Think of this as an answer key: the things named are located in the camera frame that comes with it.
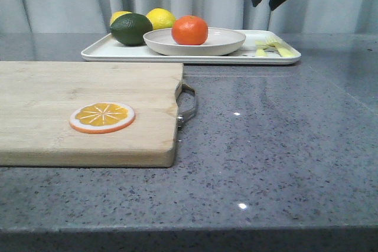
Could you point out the beige round plate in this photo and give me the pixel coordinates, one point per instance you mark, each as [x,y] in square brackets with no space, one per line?
[220,41]

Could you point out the orange tangerine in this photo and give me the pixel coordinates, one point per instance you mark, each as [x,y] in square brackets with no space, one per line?
[190,30]

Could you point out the white bear print tray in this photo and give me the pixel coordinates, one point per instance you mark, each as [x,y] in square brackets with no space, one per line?
[109,49]

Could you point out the yellow plastic fork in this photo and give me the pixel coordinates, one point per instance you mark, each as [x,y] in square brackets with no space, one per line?
[275,42]

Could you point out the yellow plastic knife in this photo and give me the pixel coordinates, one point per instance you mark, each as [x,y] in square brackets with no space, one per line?
[261,46]

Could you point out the yellow lemon right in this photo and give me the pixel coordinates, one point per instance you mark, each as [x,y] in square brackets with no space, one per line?
[161,18]

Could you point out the yellow lemon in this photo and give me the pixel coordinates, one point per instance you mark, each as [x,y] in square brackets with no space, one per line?
[161,18]
[116,15]

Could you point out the green lime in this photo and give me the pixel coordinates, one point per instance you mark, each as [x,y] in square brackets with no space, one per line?
[129,29]

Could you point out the yellow lemon left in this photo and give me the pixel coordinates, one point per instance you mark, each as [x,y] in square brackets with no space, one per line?
[116,15]

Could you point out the orange slice toy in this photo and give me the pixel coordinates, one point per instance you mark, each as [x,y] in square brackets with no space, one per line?
[102,117]

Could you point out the grey curtain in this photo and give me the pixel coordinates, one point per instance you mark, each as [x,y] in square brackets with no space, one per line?
[93,16]

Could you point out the wooden cutting board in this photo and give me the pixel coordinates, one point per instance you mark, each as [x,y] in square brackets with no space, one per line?
[38,98]

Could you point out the metal board handle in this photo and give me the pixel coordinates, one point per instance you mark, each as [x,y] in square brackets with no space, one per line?
[187,101]

